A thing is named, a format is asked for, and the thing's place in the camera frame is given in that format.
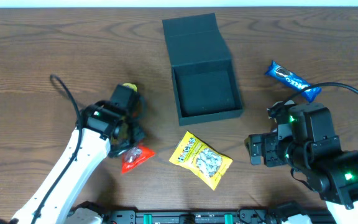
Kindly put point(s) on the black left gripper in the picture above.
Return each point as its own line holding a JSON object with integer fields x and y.
{"x": 134, "y": 134}

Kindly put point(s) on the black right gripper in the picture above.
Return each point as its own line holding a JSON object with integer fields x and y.
{"x": 258, "y": 149}

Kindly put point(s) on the yellow Hacks candy bag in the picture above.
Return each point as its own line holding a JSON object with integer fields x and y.
{"x": 195, "y": 155}

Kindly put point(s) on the blue Oreo cookie pack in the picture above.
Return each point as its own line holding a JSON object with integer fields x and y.
{"x": 292, "y": 81}

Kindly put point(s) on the red Hacks candy bag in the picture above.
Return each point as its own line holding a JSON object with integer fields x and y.
{"x": 135, "y": 157}

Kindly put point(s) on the dark green open box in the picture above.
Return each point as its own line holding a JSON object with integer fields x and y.
{"x": 204, "y": 81}

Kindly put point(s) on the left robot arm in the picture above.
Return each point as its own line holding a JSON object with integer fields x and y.
{"x": 107, "y": 128}

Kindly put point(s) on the small black foil wrapper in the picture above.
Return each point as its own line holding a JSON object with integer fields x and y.
{"x": 271, "y": 119}

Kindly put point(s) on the yellow Mentos gum bottle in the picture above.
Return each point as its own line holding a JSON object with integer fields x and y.
{"x": 131, "y": 86}

